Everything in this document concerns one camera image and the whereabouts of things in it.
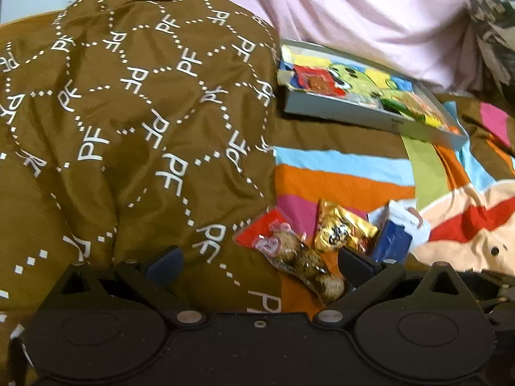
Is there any green snack packet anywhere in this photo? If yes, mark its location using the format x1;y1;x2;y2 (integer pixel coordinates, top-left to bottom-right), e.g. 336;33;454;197
381;92;428;124

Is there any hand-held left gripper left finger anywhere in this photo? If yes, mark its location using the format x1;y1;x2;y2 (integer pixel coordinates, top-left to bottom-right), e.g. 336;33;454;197
60;246;207;329

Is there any gold snack packet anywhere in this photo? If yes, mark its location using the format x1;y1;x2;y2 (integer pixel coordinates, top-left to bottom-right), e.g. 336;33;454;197
314;198;380;256

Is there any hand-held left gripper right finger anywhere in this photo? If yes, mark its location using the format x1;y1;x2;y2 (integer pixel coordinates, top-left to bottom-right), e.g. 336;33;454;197
313;248;464;329

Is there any brown lettered quilt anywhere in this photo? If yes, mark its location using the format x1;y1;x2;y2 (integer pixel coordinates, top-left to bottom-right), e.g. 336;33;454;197
0;0;291;386

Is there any brown striped cartoon bed sheet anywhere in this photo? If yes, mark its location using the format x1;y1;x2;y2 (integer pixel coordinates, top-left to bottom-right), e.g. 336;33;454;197
225;92;515;319

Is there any grey box with cartoon print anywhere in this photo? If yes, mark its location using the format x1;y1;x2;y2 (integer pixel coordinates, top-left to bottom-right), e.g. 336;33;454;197
277;39;470;150

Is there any red snack packet brown picture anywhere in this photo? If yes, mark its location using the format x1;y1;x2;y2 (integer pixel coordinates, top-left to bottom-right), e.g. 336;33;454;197
293;64;349;98

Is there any red peanut packet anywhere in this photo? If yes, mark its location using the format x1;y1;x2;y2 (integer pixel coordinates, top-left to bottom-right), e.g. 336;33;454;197
234;208;347;306

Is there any silver snack packet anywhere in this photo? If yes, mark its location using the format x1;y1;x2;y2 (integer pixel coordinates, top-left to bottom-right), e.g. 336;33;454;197
346;90;387;110

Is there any blue and white snack packet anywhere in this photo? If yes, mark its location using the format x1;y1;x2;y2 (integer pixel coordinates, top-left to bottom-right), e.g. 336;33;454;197
367;201;432;265

